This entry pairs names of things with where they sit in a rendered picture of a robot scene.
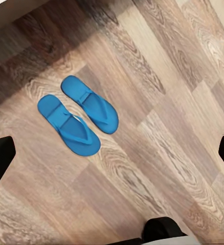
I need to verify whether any sandal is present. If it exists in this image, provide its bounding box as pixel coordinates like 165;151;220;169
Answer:
60;76;119;134
37;94;101;156

